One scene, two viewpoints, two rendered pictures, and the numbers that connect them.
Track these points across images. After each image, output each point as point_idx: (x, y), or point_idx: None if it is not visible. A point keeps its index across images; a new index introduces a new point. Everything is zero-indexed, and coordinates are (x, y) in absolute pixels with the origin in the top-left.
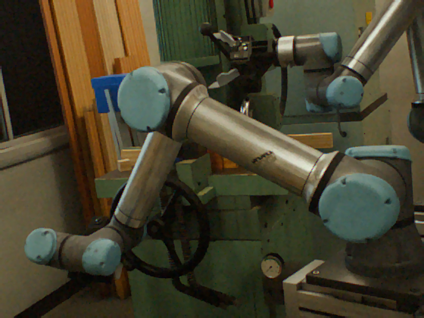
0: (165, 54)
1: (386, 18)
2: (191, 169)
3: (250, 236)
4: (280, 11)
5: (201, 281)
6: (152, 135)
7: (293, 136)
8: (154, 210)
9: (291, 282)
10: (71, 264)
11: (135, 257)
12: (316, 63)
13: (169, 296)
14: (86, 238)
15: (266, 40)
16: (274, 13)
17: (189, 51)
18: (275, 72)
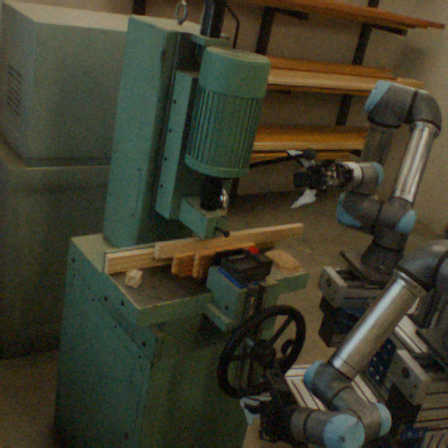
0: (223, 160)
1: (423, 163)
2: (277, 289)
3: (268, 328)
4: (113, 48)
5: (216, 377)
6: (407, 300)
7: (280, 229)
8: (193, 327)
9: (427, 379)
10: (367, 439)
11: (233, 387)
12: (370, 189)
13: (184, 401)
14: (368, 409)
15: (350, 169)
16: (106, 48)
17: (246, 158)
18: (95, 111)
